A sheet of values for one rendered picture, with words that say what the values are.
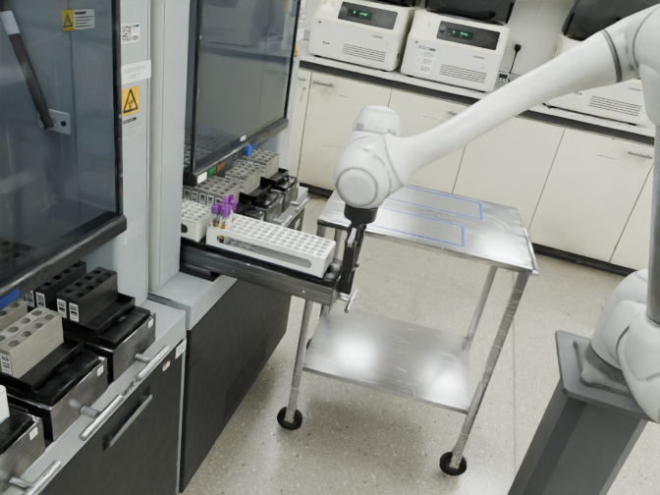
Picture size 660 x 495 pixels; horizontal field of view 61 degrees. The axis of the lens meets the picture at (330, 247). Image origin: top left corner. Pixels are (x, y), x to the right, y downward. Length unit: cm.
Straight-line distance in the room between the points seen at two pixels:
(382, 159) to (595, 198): 275
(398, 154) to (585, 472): 96
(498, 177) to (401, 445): 199
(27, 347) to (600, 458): 127
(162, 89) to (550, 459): 125
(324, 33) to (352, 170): 266
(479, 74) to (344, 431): 221
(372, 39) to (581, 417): 258
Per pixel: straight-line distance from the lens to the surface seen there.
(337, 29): 357
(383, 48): 350
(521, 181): 359
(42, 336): 102
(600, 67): 115
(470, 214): 183
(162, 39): 113
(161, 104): 116
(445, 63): 347
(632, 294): 137
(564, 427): 153
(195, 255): 138
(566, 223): 370
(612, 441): 154
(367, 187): 97
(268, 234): 134
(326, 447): 202
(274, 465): 194
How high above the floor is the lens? 147
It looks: 27 degrees down
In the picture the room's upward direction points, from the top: 10 degrees clockwise
